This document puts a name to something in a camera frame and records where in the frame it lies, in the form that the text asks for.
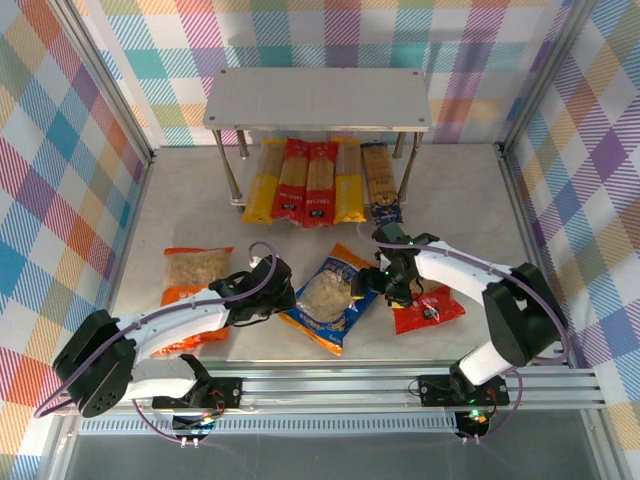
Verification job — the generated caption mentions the blue macaroni bag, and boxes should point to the blue macaroni bag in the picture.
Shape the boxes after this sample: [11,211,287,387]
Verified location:
[277,243,381,357]

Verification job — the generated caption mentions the red pasta bag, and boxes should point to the red pasta bag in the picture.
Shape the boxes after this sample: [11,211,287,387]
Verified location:
[392,284,466,335]

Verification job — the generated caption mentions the orange pasta bag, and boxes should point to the orange pasta bag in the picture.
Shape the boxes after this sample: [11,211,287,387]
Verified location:
[152,246,235,356]

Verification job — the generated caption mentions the red spaghetti pack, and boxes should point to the red spaghetti pack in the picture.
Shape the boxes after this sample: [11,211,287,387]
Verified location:
[270,137,312,226]
[301,141,339,229]

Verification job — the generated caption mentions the wide yellow spaghetti pack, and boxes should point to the wide yellow spaghetti pack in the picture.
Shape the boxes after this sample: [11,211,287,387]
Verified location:
[332,137,366,225]

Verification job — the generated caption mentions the slim yellow spaghetti pack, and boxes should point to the slim yellow spaghetti pack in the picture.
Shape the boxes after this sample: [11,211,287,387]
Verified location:
[241,138,287,225]

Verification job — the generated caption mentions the gold and blue spaghetti pack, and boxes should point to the gold and blue spaghetti pack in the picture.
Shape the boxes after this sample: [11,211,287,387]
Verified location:
[360,142,404,226]

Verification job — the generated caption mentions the two-tier metal shelf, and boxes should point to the two-tier metal shelf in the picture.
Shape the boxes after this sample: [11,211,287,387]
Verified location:
[202,68,431,209]

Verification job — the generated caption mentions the right black circuit board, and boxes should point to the right black circuit board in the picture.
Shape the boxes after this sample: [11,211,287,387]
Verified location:
[457,408,490,437]

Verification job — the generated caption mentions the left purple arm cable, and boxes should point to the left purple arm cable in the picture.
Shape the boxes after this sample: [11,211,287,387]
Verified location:
[33,241,279,446]

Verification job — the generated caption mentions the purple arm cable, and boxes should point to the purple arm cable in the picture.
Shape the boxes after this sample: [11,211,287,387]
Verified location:
[33,241,279,446]
[355,223,571,445]

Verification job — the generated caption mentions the aluminium mounting rail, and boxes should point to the aluminium mounting rail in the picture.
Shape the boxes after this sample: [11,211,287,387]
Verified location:
[54,360,609,416]

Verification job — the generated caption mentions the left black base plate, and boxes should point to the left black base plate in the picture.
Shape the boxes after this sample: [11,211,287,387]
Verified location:
[152,377,244,409]

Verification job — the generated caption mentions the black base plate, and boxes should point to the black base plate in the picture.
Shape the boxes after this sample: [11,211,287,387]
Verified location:
[418,374,510,407]
[152,377,244,409]

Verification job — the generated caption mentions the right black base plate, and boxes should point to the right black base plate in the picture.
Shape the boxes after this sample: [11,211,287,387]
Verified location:
[418,374,510,407]

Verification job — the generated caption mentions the white slotted cable duct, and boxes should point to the white slotted cable duct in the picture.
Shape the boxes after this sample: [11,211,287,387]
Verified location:
[77,418,461,435]

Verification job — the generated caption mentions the aluminium side rail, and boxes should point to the aluminium side rail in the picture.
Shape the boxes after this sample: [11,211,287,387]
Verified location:
[494,142,576,371]
[89,149,159,374]

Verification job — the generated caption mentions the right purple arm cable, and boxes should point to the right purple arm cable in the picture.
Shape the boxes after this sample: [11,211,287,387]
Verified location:
[355,223,571,445]

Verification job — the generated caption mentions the aluminium frame post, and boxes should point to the aluminium frame post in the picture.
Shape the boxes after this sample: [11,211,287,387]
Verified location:
[47,0,156,169]
[499,0,601,156]

